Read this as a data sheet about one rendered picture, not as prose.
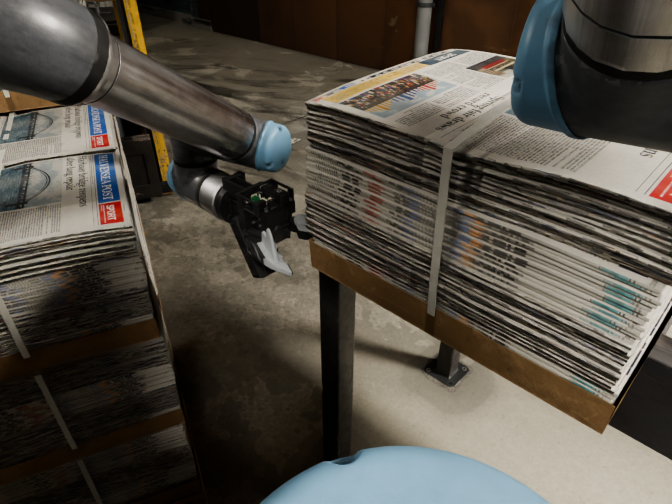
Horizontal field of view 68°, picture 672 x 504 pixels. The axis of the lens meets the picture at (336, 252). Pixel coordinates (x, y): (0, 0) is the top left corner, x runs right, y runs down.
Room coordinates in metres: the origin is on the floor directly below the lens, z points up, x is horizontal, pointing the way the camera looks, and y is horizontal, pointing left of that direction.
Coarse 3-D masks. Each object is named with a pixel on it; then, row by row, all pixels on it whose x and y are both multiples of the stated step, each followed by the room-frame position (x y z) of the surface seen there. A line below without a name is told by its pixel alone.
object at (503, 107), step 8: (504, 104) 0.46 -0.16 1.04; (488, 112) 0.45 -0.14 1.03; (496, 112) 0.45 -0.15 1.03; (480, 120) 0.43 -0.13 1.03; (488, 120) 0.43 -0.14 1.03; (472, 128) 0.42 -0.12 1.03; (480, 128) 0.42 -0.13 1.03; (464, 136) 0.41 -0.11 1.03; (472, 136) 0.41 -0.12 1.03; (448, 144) 0.40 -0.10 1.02; (456, 144) 0.40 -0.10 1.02
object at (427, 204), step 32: (448, 128) 0.44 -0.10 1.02; (512, 128) 0.44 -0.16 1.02; (480, 160) 0.38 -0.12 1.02; (448, 192) 0.40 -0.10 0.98; (416, 224) 0.42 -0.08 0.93; (448, 224) 0.40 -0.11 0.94; (416, 256) 0.42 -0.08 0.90; (448, 256) 0.39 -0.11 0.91; (416, 288) 0.42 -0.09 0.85; (448, 288) 0.39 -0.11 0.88
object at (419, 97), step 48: (336, 96) 0.53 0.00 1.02; (384, 96) 0.52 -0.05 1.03; (432, 96) 0.52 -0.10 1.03; (480, 96) 0.52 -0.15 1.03; (336, 144) 0.50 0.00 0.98; (384, 144) 0.45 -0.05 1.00; (336, 192) 0.50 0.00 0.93; (384, 192) 0.45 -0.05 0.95; (336, 240) 0.49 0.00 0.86; (384, 240) 0.44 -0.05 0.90
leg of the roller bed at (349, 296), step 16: (320, 272) 0.71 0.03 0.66; (320, 288) 0.71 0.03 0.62; (336, 288) 0.68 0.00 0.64; (320, 304) 0.71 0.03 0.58; (336, 304) 0.68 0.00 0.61; (352, 304) 0.70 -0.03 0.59; (320, 320) 0.71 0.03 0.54; (336, 320) 0.68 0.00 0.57; (352, 320) 0.70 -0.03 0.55; (336, 336) 0.68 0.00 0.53; (352, 336) 0.71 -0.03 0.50; (336, 352) 0.68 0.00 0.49; (352, 352) 0.71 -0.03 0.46; (336, 368) 0.68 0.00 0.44; (352, 368) 0.71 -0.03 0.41; (336, 384) 0.68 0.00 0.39; (352, 384) 0.71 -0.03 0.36; (336, 400) 0.68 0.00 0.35; (352, 400) 0.71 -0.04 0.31; (336, 416) 0.68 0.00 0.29; (336, 432) 0.68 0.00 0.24; (336, 448) 0.68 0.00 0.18
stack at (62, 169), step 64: (0, 128) 0.96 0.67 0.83; (64, 128) 0.96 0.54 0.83; (0, 192) 0.68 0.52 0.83; (64, 192) 0.69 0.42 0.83; (128, 192) 0.80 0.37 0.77; (0, 256) 0.53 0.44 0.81; (64, 256) 0.56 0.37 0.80; (128, 256) 0.59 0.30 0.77; (0, 320) 0.52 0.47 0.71; (64, 320) 0.55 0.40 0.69; (128, 320) 0.58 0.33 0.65; (0, 384) 0.51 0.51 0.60; (64, 384) 0.53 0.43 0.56; (128, 384) 0.57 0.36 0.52; (0, 448) 0.48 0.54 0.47; (128, 448) 0.56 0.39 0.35; (192, 448) 0.70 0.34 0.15
